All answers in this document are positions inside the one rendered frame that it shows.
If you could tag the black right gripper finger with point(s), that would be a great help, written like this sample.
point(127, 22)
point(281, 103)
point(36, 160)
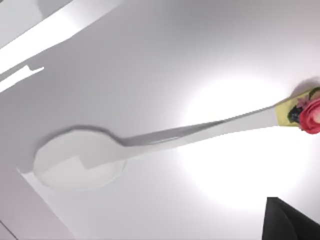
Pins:
point(285, 222)

